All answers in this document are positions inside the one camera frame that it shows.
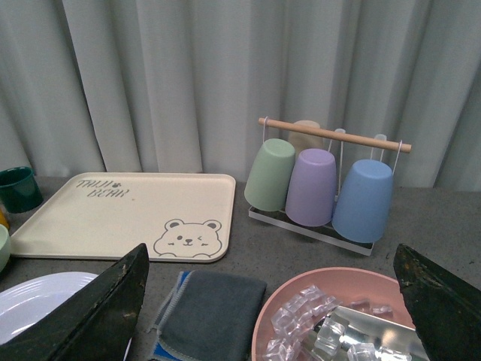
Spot white ribbed plate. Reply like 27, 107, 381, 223
0, 272, 133, 361

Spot grey microfibre cloth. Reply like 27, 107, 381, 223
149, 270, 267, 360

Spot pink bowl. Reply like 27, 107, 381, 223
251, 267, 414, 360

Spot clear ice cube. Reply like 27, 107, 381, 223
284, 294, 311, 317
262, 338, 295, 361
271, 308, 295, 335
314, 317, 345, 356

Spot purple plastic cup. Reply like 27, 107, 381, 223
285, 148, 337, 227

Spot metal ice scoop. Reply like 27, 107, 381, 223
301, 306, 428, 360

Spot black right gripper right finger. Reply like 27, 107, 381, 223
393, 244, 480, 360

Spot green plastic cup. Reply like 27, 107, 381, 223
244, 138, 295, 211

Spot cream bear serving tray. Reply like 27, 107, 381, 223
11, 172, 236, 262

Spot beige plastic cup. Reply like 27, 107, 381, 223
288, 120, 324, 158

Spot blue plastic cup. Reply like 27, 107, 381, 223
331, 159, 393, 244

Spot yellow enamel mug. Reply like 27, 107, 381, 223
0, 209, 10, 229

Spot grey-white curtain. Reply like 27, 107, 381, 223
1, 1, 480, 191

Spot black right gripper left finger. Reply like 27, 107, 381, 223
1, 243, 150, 360

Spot pale green bowl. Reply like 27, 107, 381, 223
0, 224, 11, 272

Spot dark green enamel mug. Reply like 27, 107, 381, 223
1, 166, 44, 214

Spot white cup rack wooden handle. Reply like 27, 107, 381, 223
248, 135, 396, 256

